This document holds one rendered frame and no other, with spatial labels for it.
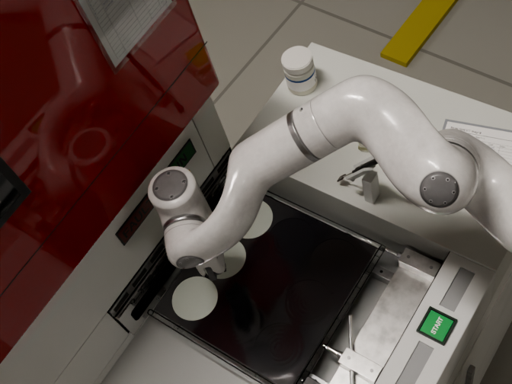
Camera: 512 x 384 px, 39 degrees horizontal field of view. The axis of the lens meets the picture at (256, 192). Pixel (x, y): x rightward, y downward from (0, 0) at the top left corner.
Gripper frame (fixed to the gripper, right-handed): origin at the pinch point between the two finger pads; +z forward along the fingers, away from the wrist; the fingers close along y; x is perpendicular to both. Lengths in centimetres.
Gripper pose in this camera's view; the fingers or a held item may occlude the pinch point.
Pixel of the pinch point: (216, 265)
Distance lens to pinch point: 147.2
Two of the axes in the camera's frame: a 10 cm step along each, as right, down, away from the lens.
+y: -1.3, -8.3, 5.4
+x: -9.7, 2.1, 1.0
